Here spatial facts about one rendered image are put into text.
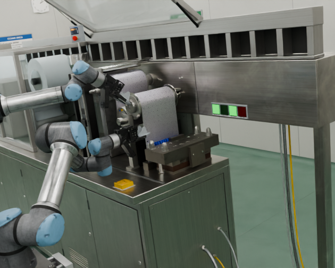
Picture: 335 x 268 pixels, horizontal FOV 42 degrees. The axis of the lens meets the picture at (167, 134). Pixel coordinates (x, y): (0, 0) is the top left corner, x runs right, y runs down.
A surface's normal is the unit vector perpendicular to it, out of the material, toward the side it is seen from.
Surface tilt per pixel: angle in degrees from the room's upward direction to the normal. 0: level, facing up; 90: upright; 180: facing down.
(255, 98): 90
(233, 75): 90
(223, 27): 90
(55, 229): 95
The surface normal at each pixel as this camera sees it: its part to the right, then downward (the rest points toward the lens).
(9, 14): 0.64, 0.11
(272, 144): -0.76, 0.25
